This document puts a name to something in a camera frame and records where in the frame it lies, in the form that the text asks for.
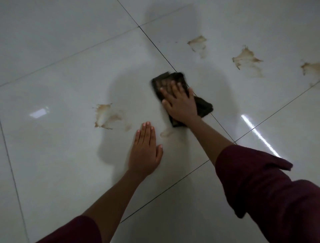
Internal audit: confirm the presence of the person's right hand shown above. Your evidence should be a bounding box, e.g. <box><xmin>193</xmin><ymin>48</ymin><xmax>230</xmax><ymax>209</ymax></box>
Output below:
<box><xmin>160</xmin><ymin>81</ymin><xmax>202</xmax><ymax>126</ymax></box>

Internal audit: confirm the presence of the person's left hand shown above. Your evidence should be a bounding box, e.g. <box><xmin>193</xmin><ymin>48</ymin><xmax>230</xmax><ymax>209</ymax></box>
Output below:
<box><xmin>128</xmin><ymin>122</ymin><xmax>164</xmax><ymax>179</ymax></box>

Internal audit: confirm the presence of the dark cleaning cloth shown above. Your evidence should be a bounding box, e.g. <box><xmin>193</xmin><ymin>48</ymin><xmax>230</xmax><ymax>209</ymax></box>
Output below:
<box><xmin>151</xmin><ymin>72</ymin><xmax>214</xmax><ymax>128</ymax></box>

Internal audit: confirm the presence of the person's right forearm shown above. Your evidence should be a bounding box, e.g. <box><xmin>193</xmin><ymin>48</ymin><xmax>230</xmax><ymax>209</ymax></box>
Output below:
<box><xmin>186</xmin><ymin>116</ymin><xmax>235</xmax><ymax>166</ymax></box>

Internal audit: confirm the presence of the person's left forearm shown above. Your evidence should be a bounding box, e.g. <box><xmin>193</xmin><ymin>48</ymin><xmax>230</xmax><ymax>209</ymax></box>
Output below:
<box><xmin>82</xmin><ymin>170</ymin><xmax>147</xmax><ymax>243</ymax></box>

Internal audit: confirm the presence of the large smeared brown stain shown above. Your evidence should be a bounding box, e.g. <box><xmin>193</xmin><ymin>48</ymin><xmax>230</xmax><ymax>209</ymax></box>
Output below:
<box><xmin>93</xmin><ymin>103</ymin><xmax>132</xmax><ymax>132</ymax></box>

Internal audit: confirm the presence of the maroon left sleeve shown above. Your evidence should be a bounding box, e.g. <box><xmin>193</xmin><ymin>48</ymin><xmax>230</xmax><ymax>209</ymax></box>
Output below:
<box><xmin>36</xmin><ymin>215</ymin><xmax>103</xmax><ymax>243</ymax></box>

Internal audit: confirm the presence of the maroon sleeve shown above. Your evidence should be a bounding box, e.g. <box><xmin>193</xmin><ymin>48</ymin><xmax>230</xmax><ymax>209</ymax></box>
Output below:
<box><xmin>215</xmin><ymin>144</ymin><xmax>320</xmax><ymax>243</ymax></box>
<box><xmin>36</xmin><ymin>215</ymin><xmax>103</xmax><ymax>243</ymax></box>

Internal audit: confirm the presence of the maroon right sleeve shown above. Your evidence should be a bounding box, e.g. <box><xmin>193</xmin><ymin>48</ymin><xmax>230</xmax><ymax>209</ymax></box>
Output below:
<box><xmin>215</xmin><ymin>144</ymin><xmax>320</xmax><ymax>243</ymax></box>

